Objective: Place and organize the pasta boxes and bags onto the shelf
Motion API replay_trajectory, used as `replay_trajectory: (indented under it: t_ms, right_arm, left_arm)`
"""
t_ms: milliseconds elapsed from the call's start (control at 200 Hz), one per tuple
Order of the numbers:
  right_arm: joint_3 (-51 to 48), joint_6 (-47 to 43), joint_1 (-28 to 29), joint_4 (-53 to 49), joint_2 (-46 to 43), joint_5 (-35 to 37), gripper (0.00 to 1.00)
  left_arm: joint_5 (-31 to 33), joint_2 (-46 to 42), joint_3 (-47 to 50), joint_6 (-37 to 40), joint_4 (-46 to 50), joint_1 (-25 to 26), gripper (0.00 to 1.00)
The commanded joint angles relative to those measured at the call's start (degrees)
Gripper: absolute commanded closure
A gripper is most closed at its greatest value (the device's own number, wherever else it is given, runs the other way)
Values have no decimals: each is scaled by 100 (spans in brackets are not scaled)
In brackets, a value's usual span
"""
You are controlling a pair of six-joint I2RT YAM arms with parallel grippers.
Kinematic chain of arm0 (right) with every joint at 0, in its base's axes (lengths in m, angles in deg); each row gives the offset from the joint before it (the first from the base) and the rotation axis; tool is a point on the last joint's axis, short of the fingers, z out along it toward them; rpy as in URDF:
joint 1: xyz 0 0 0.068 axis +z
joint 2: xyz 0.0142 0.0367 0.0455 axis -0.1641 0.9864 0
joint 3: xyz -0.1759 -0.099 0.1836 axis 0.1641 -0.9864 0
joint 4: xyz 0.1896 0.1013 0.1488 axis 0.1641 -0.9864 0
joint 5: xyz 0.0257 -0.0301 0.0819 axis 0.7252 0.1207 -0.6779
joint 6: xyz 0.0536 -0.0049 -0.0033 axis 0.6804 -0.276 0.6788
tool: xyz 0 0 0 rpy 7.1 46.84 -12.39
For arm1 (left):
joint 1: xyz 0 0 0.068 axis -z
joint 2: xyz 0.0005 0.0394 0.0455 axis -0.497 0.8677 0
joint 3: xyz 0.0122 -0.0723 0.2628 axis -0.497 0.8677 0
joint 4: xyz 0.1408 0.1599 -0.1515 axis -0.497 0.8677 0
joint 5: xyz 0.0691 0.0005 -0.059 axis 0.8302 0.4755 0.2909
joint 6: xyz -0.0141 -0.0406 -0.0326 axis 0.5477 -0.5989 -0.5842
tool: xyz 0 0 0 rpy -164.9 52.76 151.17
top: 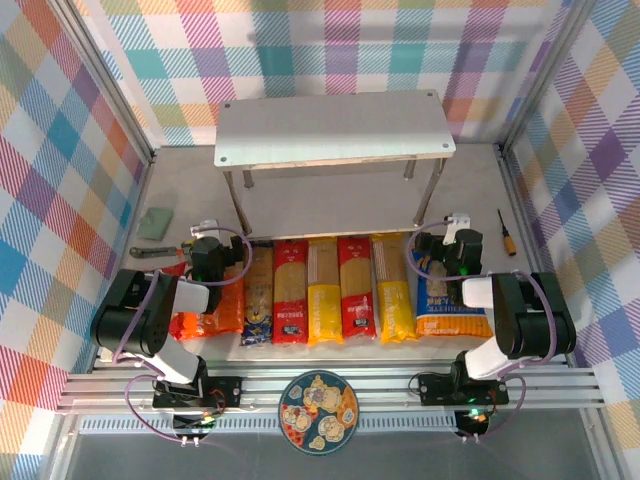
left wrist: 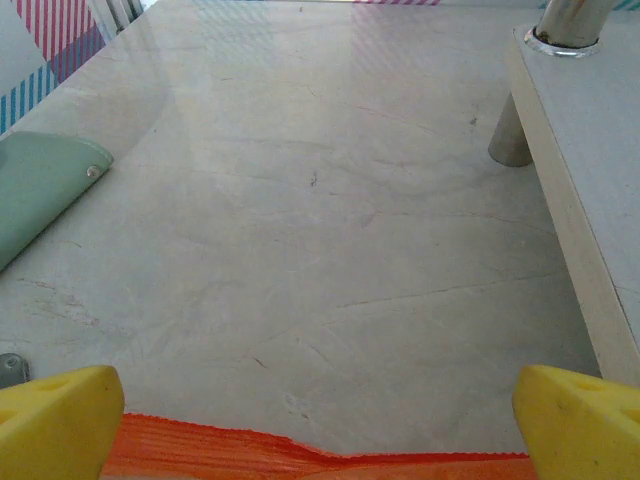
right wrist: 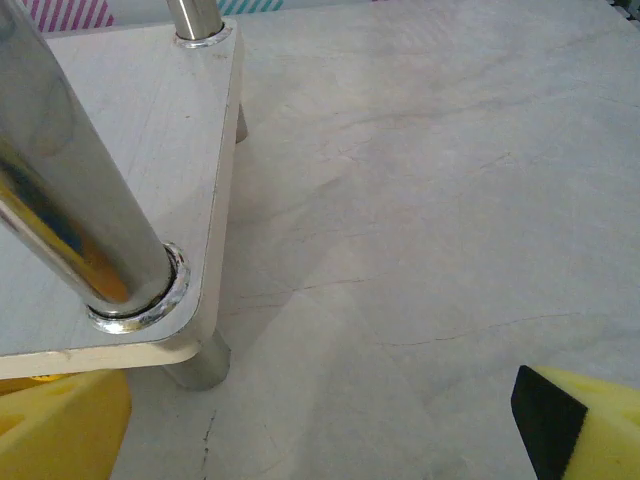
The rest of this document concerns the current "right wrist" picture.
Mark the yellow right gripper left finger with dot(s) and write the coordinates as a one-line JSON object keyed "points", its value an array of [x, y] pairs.
{"points": [[60, 430]]}

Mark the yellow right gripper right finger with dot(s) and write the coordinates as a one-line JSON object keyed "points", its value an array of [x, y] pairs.
{"points": [[590, 440]]}

